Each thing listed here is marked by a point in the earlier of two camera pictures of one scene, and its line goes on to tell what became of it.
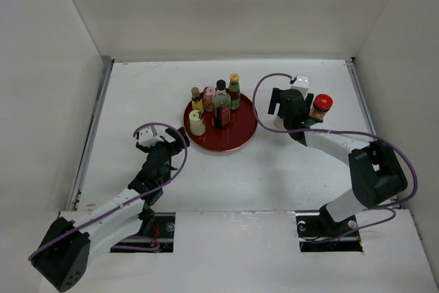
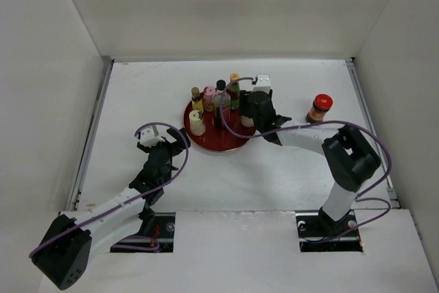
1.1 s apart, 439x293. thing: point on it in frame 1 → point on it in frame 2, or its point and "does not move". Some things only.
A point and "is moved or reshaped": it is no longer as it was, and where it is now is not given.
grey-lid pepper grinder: x=278 y=122 is moved or reshaped
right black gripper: x=276 y=99 → x=243 y=102
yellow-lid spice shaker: x=197 y=127 does not move
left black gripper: x=174 y=147 does not move
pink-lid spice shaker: x=208 y=99 does not move
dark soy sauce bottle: x=221 y=106 does not move
